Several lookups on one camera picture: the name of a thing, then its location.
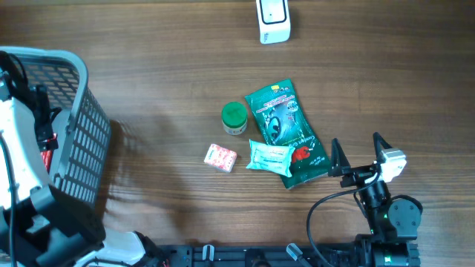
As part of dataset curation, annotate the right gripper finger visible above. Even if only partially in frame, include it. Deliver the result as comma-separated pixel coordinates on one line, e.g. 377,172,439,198
328,138,350,175
373,132,392,158

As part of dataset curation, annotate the teal wet wipes pack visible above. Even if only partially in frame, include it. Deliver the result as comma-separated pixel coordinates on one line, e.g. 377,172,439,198
246,140,295,177

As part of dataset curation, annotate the green 3M gloves packet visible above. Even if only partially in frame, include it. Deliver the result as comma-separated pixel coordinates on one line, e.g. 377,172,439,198
244,79,330,189

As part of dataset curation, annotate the green lid small jar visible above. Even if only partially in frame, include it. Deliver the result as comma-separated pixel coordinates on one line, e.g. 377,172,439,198
221,102,248,135

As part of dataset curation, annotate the red white small box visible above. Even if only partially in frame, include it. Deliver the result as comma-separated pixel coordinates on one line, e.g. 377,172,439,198
203,144,238,173

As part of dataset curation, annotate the red tube with green cap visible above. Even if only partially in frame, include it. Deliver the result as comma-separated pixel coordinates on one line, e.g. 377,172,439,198
39,133,59,173

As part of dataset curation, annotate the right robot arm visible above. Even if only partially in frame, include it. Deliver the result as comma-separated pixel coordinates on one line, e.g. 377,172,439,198
329,132,423,267

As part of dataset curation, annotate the white barcode scanner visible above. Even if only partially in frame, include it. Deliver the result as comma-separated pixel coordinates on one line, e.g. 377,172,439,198
255,0,291,45

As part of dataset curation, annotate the grey plastic mesh basket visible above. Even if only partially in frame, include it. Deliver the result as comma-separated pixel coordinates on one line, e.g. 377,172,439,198
0,46,112,267

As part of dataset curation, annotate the black right camera cable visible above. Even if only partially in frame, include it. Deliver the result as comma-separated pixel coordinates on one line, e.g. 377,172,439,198
306,161,383,267

